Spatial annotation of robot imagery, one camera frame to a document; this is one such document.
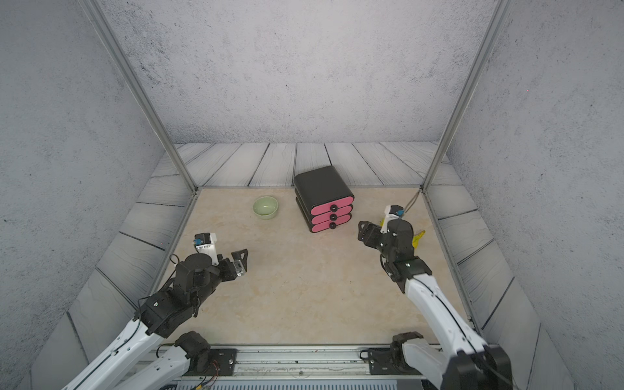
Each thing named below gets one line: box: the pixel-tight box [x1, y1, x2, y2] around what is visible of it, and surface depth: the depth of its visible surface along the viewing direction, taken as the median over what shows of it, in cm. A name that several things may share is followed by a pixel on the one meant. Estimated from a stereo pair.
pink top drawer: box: [310, 195, 356, 216], surface depth 95 cm
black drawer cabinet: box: [294, 165, 356, 234], surface depth 104 cm
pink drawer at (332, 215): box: [311, 203, 354, 226], surface depth 99 cm
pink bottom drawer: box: [311, 212, 352, 234], surface depth 104 cm
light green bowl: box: [252, 195, 279, 220], surface depth 110 cm
